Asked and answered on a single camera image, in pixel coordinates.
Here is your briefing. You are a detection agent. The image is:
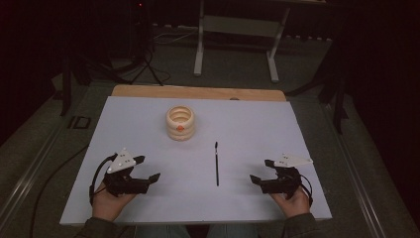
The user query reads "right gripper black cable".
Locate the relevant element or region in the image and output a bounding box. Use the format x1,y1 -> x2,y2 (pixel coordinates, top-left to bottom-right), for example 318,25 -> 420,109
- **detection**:
297,173 -> 314,207

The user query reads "person's right hand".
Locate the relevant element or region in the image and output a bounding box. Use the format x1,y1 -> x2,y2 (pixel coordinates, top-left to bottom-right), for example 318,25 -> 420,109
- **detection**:
270,185 -> 312,219

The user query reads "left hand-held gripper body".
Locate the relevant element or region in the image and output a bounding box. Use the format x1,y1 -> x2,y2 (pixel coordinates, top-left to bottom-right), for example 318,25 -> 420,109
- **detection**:
102,147 -> 152,198

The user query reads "black metal stand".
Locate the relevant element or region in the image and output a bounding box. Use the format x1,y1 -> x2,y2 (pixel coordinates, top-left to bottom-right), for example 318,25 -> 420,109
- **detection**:
285,70 -> 350,135
59,54 -> 73,117

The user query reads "black tripod stand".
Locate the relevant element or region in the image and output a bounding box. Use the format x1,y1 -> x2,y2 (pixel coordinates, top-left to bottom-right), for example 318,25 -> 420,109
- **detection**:
127,0 -> 172,87

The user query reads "black floor cable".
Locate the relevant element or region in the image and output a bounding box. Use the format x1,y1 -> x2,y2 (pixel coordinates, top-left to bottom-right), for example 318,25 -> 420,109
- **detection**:
29,143 -> 91,238

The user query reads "wooden table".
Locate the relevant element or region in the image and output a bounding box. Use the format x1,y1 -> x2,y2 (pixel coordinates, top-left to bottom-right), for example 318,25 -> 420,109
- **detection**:
111,84 -> 287,102

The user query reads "metal floor rail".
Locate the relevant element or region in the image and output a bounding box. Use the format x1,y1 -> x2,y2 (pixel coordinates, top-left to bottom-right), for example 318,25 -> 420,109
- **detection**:
0,127 -> 65,231
325,105 -> 389,238

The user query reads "white board sheet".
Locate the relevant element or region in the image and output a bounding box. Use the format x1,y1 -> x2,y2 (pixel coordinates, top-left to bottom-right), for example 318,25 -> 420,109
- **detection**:
59,95 -> 333,226

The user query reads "white metal table frame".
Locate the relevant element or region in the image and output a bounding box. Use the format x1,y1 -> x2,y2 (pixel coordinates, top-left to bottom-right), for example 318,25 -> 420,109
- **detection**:
193,0 -> 292,84

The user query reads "black pen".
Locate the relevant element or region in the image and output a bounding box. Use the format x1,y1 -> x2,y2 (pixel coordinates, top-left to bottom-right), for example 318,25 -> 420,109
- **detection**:
214,141 -> 221,187

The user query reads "cream ribbed pen holder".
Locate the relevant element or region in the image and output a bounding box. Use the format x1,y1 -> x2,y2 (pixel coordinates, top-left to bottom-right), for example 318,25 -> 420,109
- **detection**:
164,104 -> 196,143

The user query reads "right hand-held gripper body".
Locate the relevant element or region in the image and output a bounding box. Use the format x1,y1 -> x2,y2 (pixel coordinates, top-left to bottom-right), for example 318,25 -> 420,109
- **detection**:
260,153 -> 314,200

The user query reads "person's left hand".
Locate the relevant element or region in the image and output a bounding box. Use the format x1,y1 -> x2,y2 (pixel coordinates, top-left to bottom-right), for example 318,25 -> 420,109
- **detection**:
91,181 -> 137,222

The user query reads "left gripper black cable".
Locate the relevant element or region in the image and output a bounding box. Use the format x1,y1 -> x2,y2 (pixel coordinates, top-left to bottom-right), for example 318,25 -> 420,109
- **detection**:
88,153 -> 119,206

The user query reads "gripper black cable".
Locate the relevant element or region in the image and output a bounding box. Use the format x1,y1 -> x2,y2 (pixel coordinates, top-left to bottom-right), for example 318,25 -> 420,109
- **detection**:
88,153 -> 119,206
297,173 -> 314,207

